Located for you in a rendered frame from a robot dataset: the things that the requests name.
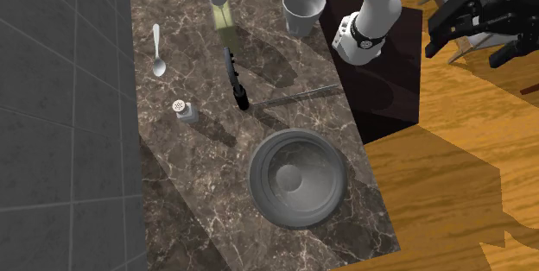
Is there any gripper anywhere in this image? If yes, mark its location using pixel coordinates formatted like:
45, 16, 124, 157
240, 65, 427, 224
423, 0, 539, 70

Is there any grey cup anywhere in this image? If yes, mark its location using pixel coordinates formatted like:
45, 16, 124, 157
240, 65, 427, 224
281, 0, 327, 38

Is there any grey bowl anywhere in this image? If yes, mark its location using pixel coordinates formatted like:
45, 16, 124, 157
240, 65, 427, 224
247, 127, 350, 231

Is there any soap dispenser with green liquid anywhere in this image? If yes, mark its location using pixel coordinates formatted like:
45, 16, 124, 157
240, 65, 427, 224
200, 0, 250, 56

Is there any glass salt shaker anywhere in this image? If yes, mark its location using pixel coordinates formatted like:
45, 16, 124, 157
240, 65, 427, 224
171, 98, 200, 125

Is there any silver spoon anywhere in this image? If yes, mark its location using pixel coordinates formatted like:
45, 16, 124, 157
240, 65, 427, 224
151, 22, 168, 79

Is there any black handled kitchen tool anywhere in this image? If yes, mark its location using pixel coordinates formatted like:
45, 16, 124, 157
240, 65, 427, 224
223, 46, 345, 112

